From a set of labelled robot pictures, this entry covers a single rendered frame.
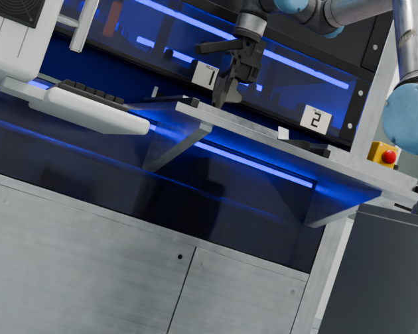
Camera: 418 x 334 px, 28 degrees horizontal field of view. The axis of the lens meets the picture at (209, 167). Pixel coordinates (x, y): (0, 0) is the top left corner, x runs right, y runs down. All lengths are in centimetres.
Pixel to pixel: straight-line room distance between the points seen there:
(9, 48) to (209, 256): 95
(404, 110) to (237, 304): 98
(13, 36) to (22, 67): 6
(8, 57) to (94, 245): 76
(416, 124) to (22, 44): 72
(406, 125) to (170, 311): 99
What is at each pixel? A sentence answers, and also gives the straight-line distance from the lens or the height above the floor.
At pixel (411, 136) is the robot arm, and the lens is 151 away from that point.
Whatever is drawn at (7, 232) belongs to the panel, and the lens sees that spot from 213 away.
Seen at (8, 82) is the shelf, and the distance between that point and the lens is 165.
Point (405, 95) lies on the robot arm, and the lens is 154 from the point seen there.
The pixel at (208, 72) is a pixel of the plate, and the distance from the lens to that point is 224.
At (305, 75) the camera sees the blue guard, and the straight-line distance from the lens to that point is 235.
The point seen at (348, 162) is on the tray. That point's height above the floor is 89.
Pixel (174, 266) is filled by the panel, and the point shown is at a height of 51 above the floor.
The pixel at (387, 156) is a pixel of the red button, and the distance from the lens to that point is 244.
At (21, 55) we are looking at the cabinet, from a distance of 156.
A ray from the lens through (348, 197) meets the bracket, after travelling 220.
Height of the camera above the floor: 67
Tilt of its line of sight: 3 degrees up
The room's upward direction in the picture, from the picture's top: 19 degrees clockwise
